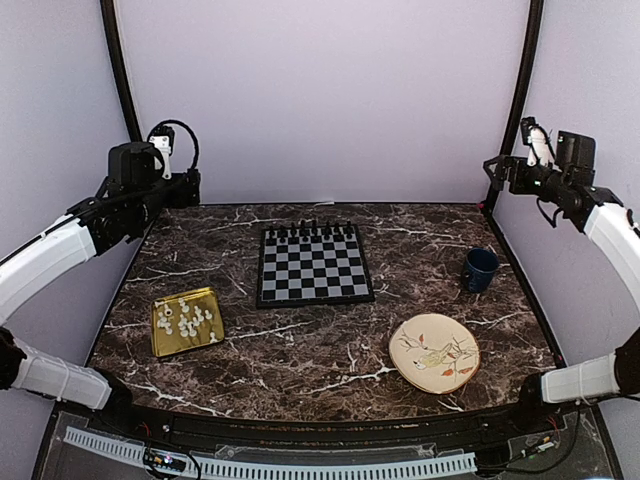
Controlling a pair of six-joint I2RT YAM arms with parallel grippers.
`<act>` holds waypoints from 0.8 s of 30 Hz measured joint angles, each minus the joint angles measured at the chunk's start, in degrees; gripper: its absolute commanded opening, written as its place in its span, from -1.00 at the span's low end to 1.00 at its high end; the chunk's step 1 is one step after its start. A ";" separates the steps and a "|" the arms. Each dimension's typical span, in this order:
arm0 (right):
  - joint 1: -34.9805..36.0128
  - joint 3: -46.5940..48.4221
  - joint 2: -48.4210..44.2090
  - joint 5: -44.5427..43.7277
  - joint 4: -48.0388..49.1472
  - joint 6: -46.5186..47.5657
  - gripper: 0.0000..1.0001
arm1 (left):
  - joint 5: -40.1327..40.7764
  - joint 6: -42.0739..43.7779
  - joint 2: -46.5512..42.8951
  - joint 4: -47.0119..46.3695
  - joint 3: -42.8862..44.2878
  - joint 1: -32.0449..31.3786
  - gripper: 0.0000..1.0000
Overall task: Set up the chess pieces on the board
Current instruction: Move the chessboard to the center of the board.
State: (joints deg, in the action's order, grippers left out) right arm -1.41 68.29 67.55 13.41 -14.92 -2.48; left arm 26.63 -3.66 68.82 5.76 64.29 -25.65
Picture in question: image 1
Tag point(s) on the cream plate with bird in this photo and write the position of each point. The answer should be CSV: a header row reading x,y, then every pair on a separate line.
x,y
435,353

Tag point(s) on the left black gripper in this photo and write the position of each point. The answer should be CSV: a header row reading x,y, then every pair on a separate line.
x,y
186,192

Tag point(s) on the gold square tray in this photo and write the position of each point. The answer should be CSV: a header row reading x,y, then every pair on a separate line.
x,y
185,321

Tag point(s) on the black frame post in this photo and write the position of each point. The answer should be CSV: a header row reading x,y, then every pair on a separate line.
x,y
119,71
533,27

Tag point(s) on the white slotted cable duct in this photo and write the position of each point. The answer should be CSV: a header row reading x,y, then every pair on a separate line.
x,y
167,463

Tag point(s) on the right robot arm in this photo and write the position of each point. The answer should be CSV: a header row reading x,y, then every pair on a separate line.
x,y
564,176

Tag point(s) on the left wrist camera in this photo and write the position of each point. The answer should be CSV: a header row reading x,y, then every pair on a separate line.
x,y
162,138

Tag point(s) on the left black frame post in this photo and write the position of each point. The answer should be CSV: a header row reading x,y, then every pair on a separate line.
x,y
119,71

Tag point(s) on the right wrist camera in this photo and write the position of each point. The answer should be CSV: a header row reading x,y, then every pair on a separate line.
x,y
535,137

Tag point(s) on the dark blue mug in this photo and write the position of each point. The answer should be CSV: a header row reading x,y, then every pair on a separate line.
x,y
479,268

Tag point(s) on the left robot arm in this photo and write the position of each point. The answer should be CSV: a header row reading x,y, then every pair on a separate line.
x,y
139,184

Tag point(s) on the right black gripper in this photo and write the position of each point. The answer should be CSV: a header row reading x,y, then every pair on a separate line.
x,y
506,162

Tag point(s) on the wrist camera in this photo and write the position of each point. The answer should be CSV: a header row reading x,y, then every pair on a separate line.
x,y
535,137
162,138

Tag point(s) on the black grey chessboard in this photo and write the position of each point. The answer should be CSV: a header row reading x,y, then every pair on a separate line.
x,y
308,264

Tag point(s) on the right black frame post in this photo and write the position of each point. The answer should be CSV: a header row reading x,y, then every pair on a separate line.
x,y
533,27

